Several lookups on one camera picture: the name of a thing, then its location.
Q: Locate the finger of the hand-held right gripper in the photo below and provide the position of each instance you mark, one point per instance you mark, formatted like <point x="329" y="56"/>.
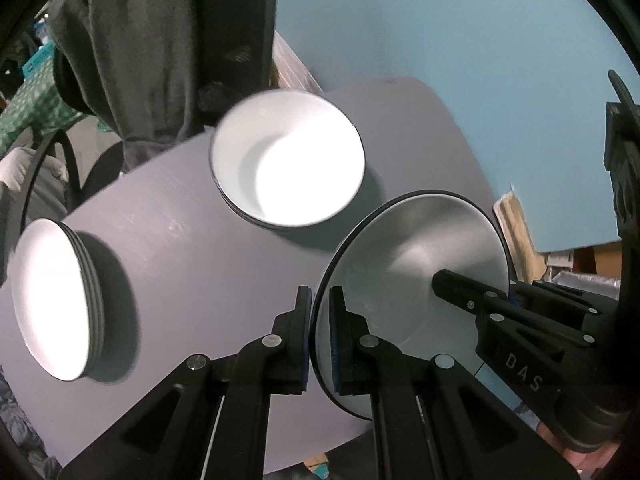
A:
<point x="465" y="292"/>
<point x="560" y="305"/>

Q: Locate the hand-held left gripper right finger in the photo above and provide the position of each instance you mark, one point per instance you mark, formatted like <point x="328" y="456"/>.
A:
<point x="345" y="340"/>

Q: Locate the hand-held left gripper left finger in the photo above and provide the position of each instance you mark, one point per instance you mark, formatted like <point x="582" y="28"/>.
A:
<point x="295" y="340"/>

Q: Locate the white plate with dark rim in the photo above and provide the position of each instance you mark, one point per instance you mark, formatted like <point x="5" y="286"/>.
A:
<point x="300" y="170"/>
<point x="425" y="240"/>

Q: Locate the person's right hand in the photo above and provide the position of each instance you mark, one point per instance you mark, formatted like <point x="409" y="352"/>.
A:
<point x="590" y="465"/>

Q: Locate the brown cardboard piece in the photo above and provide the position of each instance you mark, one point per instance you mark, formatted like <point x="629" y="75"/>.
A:
<point x="520" y="240"/>

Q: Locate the wooden board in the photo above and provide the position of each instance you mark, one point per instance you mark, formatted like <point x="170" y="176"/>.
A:
<point x="295" y="67"/>

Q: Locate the light grey bedsheet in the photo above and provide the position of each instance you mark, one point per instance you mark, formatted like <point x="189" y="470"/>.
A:
<point x="25" y="170"/>

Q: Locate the black office chair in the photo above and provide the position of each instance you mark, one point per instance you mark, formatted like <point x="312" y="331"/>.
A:
<point x="235" y="20"/>

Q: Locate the dark grey fleece jacket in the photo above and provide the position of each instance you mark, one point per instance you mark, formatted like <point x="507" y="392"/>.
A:
<point x="135" y="45"/>

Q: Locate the green checkered cloth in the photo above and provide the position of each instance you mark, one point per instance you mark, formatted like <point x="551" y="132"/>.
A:
<point x="30" y="110"/>

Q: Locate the teal plastic crate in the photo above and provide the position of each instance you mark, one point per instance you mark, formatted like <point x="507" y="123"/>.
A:
<point x="39" y="60"/>

